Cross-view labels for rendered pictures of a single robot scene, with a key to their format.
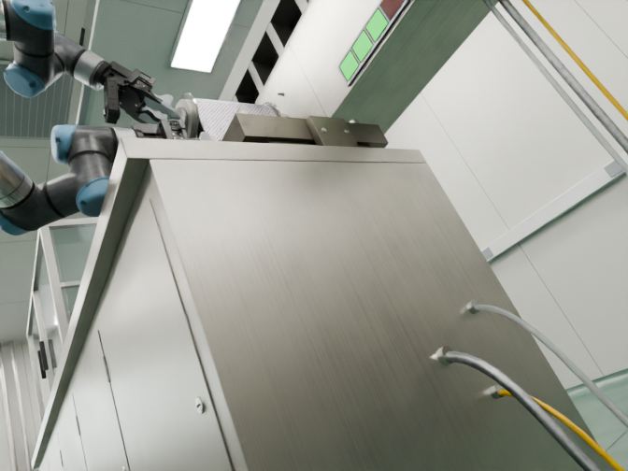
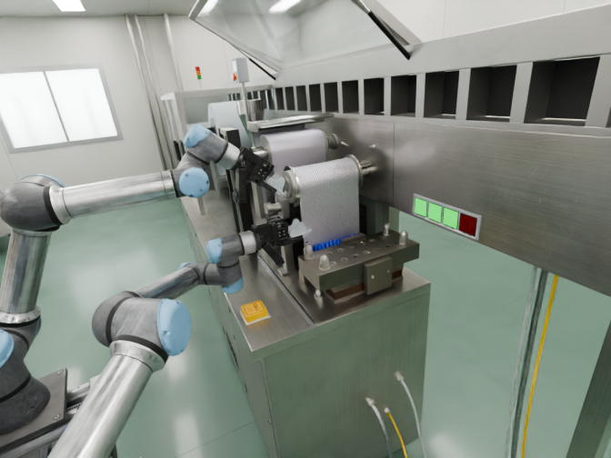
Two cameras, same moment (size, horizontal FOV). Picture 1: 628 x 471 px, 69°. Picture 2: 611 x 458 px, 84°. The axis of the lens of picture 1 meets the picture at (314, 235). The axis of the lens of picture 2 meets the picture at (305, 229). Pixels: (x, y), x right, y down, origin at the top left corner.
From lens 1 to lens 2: 1.17 m
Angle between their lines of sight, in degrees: 48
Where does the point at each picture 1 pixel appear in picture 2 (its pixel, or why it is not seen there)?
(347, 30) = (434, 185)
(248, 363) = (288, 428)
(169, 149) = (274, 349)
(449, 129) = not seen: outside the picture
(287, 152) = (337, 323)
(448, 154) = (551, 11)
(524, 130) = not seen: outside the picture
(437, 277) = (390, 367)
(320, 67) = (405, 174)
